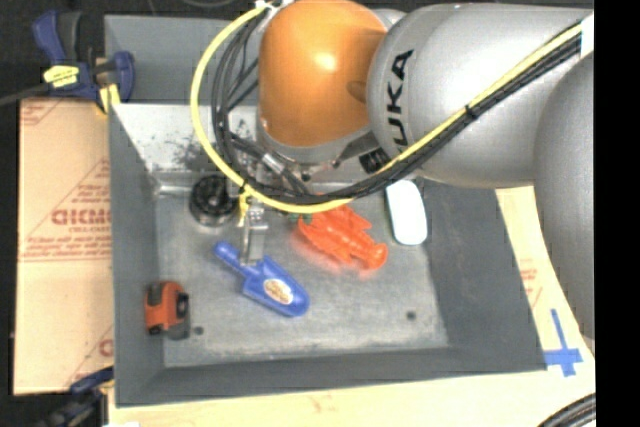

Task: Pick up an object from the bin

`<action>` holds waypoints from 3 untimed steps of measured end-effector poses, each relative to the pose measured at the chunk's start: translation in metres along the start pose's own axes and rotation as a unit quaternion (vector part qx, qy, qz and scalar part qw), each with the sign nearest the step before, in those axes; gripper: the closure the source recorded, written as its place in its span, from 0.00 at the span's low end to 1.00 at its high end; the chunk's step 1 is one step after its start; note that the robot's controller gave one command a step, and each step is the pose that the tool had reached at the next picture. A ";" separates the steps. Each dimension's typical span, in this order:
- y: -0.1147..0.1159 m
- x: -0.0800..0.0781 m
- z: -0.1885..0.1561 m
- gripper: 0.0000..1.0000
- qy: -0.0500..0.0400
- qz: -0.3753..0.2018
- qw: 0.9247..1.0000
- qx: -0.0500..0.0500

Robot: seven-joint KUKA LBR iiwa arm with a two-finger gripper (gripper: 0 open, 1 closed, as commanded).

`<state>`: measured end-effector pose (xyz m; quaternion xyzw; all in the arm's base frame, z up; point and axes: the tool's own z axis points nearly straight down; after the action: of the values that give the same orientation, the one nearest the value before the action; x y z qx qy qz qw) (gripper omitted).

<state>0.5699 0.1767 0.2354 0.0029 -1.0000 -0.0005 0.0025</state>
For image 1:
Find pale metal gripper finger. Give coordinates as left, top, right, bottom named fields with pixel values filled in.
left=247, top=208, right=269, bottom=267
left=238, top=213, right=253, bottom=265

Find brown cardboard board, red print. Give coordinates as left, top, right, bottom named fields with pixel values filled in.
left=12, top=96, right=117, bottom=397

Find orange and black tape measure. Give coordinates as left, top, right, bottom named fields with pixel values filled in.
left=143, top=280, right=192, bottom=341

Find grey metal bin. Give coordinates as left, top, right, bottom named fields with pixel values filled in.
left=103, top=13, right=548, bottom=407

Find black round disc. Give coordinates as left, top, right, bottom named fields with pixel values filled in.
left=189, top=173, right=239, bottom=227

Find blue toy scoop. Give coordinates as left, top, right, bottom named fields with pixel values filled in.
left=213, top=240, right=311, bottom=319

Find orange toy lobster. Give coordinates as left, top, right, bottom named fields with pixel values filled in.
left=296, top=203, right=390, bottom=272

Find white oval object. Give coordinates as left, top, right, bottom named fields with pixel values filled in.
left=384, top=179, right=430, bottom=247

